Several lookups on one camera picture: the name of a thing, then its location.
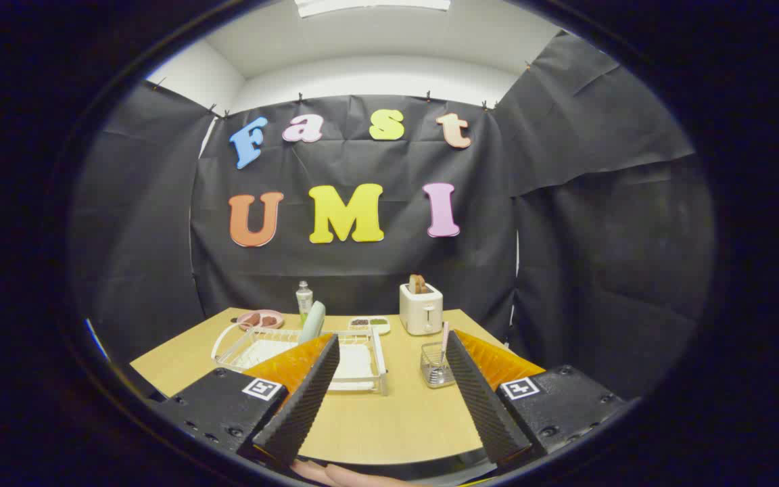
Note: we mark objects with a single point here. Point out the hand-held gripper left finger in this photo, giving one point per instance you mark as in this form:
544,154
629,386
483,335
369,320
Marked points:
301,412

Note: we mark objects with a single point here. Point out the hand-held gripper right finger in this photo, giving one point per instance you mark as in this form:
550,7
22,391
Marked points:
484,406

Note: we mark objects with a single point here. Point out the light green plate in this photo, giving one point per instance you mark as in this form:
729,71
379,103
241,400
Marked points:
313,321

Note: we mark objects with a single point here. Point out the pink plate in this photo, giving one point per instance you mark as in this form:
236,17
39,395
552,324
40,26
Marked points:
280,322

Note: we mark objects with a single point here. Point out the white two-compartment dish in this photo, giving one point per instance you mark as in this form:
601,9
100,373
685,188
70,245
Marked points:
370,331

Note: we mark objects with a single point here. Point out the brown food piece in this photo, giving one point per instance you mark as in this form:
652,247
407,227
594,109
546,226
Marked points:
272,320
252,318

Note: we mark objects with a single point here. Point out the clear bottle green label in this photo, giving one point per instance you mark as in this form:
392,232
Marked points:
303,301

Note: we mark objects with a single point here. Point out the cream toaster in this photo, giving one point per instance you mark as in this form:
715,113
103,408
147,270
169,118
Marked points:
420,312

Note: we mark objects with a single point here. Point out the brown bread slice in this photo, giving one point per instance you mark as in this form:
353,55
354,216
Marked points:
418,284

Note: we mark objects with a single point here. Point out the black backdrop cloth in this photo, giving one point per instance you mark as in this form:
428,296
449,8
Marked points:
362,270

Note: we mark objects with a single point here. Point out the ceiling light panel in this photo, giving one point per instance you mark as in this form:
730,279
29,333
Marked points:
369,7

